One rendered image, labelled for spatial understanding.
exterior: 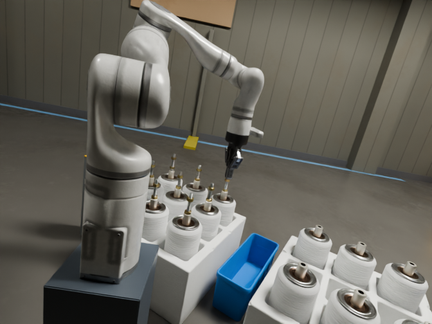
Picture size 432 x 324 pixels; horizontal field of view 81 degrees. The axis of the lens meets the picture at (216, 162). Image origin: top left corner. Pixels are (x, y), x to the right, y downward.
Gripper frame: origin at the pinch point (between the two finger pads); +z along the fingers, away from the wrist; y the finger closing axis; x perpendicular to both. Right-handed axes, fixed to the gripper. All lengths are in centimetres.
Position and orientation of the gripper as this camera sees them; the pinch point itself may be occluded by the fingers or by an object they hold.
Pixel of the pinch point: (229, 172)
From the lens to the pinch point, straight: 88.1
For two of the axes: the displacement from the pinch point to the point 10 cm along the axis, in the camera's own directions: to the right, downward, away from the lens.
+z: -1.9, 9.4, 2.7
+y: 2.4, 3.1, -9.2
